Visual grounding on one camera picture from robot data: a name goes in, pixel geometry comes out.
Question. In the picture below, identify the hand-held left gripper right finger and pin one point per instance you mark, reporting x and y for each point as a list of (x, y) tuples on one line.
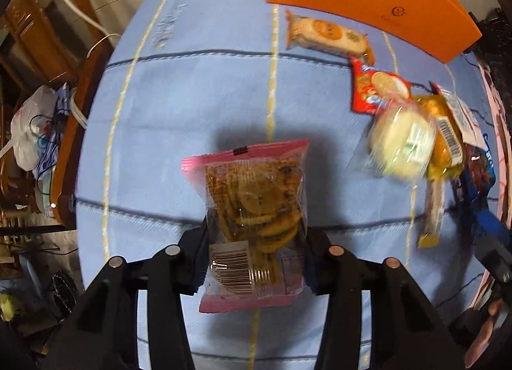
[(318, 266)]

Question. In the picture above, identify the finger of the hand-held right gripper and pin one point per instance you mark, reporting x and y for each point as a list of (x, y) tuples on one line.
[(498, 262)]

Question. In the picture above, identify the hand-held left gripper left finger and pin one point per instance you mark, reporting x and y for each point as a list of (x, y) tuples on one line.
[(192, 258)]

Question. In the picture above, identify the pink cookie packet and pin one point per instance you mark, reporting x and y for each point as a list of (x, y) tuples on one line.
[(256, 194)]

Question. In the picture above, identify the blue cookie packet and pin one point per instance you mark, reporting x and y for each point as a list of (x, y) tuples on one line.
[(480, 172)]

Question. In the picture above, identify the white sachet with red print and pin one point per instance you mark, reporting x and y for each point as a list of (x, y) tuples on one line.
[(464, 118)]

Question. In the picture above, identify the person's right hand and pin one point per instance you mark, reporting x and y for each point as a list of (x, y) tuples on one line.
[(482, 338)]

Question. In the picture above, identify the small yellow bread packet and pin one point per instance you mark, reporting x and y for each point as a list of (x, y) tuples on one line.
[(434, 210)]

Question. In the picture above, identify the yellow packet with barcode label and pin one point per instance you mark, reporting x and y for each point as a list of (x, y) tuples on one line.
[(444, 146)]

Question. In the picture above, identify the pink printed cloth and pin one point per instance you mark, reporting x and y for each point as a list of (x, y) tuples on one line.
[(496, 122)]

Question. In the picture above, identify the pale round bread packet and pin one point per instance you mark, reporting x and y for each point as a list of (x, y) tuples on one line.
[(400, 142)]

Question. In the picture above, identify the blue checked tablecloth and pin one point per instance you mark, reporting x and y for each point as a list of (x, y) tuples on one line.
[(200, 94)]

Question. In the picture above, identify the blue printed plastic bag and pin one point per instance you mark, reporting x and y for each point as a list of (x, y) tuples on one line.
[(50, 146)]

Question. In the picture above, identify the red snack packet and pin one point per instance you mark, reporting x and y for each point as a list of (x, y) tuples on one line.
[(366, 90)]

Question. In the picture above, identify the white plastic bag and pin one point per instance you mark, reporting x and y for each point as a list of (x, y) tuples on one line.
[(30, 126)]

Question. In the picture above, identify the dark carved furniture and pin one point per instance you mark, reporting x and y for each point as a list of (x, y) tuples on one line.
[(498, 46)]

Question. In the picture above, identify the orange round cracker packet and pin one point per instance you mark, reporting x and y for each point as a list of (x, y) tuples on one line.
[(328, 34)]

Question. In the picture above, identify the wooden chair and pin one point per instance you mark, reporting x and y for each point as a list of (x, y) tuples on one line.
[(36, 30)]

